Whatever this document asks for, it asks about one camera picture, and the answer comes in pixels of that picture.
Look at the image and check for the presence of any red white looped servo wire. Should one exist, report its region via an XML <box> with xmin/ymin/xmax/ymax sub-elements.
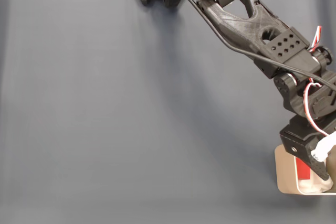
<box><xmin>302</xmin><ymin>82</ymin><xmax>329</xmax><ymax>137</ymax></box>

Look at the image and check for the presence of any blue-grey table mat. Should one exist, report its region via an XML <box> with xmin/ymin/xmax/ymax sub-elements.
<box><xmin>0</xmin><ymin>0</ymin><xmax>336</xmax><ymax>224</ymax></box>

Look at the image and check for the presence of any beige rounded box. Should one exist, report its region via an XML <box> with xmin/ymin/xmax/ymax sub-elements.
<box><xmin>274</xmin><ymin>145</ymin><xmax>336</xmax><ymax>196</ymax></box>

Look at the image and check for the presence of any white crumpled paper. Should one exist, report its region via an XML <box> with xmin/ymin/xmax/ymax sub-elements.
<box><xmin>299</xmin><ymin>176</ymin><xmax>334</xmax><ymax>194</ymax></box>

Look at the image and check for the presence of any red cube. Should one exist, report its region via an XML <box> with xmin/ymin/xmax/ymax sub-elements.
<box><xmin>296</xmin><ymin>157</ymin><xmax>312</xmax><ymax>180</ymax></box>

